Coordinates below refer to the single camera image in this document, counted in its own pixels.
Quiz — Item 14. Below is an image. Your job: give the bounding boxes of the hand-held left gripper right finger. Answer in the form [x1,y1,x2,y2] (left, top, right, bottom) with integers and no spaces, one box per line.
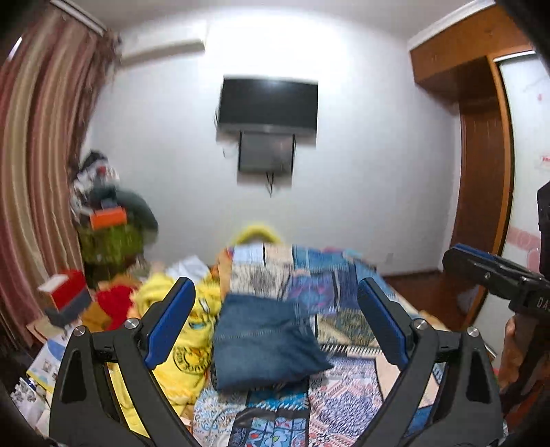
[356,277,503,447]

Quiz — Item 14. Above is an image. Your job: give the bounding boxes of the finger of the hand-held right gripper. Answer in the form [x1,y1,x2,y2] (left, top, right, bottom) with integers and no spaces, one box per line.
[454,243,530,278]
[442,248,523,302]

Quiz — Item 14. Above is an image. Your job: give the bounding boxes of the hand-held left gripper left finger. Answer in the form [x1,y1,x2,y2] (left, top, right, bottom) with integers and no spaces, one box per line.
[48,276,202,447]

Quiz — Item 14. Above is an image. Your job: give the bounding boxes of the blue denim jeans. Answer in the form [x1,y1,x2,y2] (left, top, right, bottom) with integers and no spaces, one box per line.
[212,293,335,391]

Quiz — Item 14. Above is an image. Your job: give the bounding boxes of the pile of mixed clothes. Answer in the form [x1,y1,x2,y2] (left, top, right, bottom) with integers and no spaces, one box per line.
[71,150,121,216]

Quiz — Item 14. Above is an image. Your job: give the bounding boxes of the person's right hand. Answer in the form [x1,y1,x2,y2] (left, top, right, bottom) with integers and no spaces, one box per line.
[497,316,523,388]

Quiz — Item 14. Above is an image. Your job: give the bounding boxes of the yellow printed garment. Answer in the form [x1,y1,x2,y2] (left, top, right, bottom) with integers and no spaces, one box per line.
[107,269,226,437]

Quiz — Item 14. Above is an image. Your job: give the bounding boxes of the white paper sheet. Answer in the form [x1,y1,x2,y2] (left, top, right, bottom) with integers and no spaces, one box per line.
[165,255,211,281]

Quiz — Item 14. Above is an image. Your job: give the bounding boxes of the red cloth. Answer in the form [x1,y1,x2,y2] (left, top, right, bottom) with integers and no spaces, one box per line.
[95,284,136,331]

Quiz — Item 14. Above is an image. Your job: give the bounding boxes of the colourful patchwork blanket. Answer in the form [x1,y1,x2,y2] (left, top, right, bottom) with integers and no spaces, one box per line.
[189,243,452,447]

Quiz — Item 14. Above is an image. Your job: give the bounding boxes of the dark grey box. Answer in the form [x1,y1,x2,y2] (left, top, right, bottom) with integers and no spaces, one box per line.
[45,296,94,327]

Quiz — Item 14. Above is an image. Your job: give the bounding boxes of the red and white box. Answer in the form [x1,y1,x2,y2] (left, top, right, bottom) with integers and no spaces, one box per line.
[38,269,91,311]

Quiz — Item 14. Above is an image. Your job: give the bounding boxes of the dark green bundle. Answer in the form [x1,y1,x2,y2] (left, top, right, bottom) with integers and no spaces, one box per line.
[88,189,160,241]

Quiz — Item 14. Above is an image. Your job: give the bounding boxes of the orange box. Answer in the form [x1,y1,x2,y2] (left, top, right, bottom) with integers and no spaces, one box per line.
[89,206,128,230]

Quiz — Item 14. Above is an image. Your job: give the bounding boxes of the yellow curved object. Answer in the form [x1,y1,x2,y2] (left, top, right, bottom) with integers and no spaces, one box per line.
[232,222,282,247]

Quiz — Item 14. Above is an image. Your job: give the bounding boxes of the white wardrobe door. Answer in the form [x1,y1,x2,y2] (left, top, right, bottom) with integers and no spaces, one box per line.
[473,52,550,336]

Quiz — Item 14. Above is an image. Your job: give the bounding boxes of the white printed papers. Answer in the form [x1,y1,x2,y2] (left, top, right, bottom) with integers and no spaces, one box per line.
[9,331,72,435]

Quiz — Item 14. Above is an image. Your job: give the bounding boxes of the black panel under television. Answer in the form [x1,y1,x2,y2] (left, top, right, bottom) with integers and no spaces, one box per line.
[238,131,297,175]

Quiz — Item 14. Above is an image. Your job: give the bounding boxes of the striped curtain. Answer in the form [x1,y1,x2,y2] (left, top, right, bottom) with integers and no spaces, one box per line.
[0,9,123,345]

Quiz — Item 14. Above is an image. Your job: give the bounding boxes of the white air conditioner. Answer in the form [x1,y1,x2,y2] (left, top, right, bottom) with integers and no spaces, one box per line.
[118,36,206,68]

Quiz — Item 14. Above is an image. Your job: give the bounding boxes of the wooden wardrobe frame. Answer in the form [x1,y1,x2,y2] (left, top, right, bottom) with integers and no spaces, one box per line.
[408,0,534,319]

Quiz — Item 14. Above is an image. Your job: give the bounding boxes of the black wall television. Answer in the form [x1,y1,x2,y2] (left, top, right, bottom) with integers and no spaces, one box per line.
[217,75,319,137]

